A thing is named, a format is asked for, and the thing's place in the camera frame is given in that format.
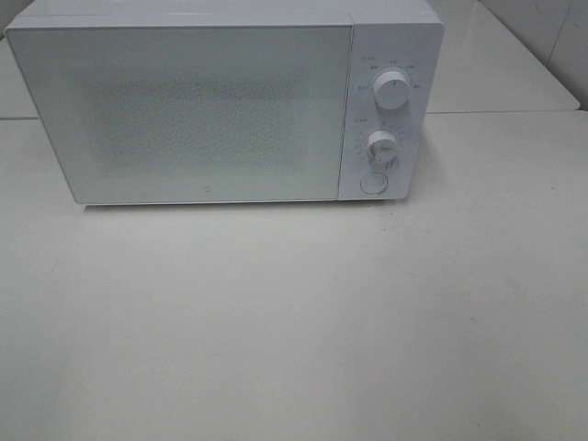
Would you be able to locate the white microwave door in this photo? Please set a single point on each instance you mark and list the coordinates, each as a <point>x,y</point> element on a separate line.
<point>182,115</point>

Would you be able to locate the white microwave knob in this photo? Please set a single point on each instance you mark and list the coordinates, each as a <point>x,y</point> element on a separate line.
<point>382,147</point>
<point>391,88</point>

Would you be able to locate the round microwave door button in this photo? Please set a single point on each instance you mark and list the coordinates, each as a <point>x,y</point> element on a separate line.
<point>374,183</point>

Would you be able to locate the white microwave oven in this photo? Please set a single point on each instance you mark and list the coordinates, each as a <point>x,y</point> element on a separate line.
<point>384,34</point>

